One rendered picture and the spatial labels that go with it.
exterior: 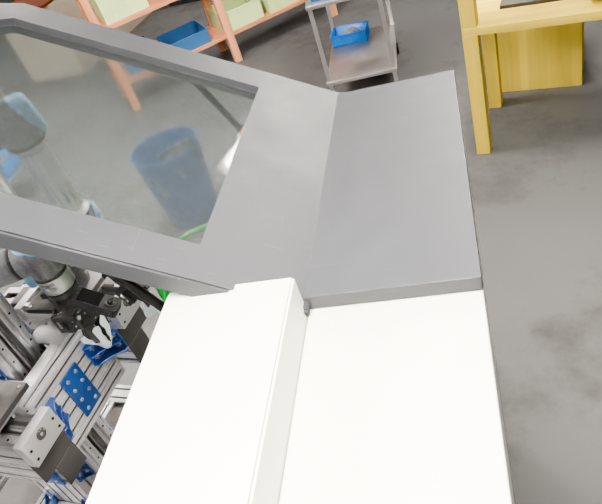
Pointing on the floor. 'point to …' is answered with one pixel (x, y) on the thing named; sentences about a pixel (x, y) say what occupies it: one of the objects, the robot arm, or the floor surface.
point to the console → (210, 402)
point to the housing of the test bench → (397, 316)
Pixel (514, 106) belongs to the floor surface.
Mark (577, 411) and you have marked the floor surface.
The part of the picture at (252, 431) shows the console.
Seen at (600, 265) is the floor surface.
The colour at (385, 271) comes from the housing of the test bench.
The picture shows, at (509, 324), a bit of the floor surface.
